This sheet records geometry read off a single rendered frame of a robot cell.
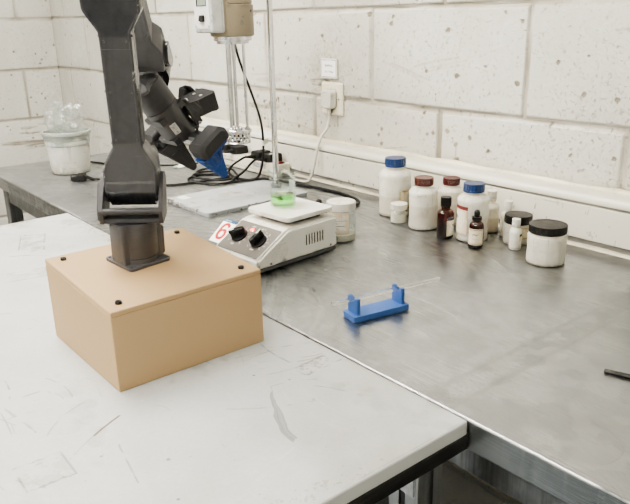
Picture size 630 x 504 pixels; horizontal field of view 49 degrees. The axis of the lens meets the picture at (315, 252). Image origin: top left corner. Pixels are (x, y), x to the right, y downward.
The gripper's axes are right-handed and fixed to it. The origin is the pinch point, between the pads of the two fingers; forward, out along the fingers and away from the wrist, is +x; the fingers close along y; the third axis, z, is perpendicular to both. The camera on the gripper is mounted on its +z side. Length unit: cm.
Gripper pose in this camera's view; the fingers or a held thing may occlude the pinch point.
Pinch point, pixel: (199, 158)
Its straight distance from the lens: 124.5
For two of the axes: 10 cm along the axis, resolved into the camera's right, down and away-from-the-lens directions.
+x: 4.3, 6.3, 6.5
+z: 5.8, -7.4, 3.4
